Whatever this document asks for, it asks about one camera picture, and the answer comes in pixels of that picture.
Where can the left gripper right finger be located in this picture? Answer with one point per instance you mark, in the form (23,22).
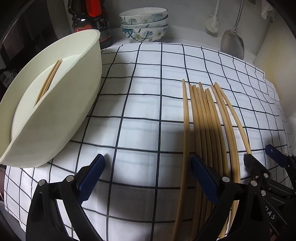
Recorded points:
(204,178)

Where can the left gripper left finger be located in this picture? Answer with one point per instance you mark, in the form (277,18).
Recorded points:
(88,177)

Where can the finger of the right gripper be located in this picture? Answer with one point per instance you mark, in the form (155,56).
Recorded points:
(281,159)
(257,171)

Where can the white oval basin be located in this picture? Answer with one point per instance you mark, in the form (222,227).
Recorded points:
(49,99)

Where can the checked white cloth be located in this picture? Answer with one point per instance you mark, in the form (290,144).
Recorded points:
(137,125)

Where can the white cutting board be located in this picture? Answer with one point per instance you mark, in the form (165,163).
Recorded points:
(276,58)

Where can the steel spatula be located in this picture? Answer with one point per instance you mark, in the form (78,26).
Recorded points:
(231,42)

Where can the bottom floral bowl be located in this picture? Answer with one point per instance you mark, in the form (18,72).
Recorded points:
(142,35)

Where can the floral bowl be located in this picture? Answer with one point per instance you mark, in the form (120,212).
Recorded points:
(142,35)
(160,23)
(144,15)

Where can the dark soy sauce bottle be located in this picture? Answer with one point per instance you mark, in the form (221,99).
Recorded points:
(88,15)

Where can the middle floral bowl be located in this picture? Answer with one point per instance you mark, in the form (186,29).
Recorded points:
(160,23)

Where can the top floral bowl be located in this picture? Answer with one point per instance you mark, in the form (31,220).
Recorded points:
(144,15)

